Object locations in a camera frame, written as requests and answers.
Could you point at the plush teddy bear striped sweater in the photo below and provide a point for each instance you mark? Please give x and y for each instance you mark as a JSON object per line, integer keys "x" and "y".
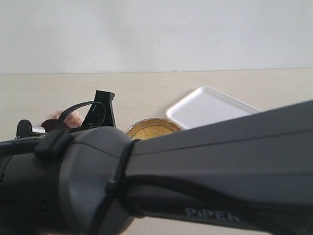
{"x": 73, "y": 120}

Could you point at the dark red wooden spoon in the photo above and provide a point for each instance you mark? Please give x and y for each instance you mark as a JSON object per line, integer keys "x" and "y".
{"x": 53, "y": 124}

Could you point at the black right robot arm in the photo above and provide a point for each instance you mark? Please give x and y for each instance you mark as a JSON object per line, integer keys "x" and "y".
{"x": 251, "y": 173}

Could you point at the stainless steel bowl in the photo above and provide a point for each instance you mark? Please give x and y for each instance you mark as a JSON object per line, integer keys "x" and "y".
{"x": 153, "y": 122}

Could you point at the yellow millet grain in bowl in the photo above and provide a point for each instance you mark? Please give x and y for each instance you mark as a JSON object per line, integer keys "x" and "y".
{"x": 150, "y": 132}

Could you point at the white rectangular plastic tray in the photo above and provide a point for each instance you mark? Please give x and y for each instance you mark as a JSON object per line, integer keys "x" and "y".
{"x": 206, "y": 105}

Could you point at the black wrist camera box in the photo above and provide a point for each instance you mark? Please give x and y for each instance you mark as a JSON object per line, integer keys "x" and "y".
{"x": 100, "y": 115}

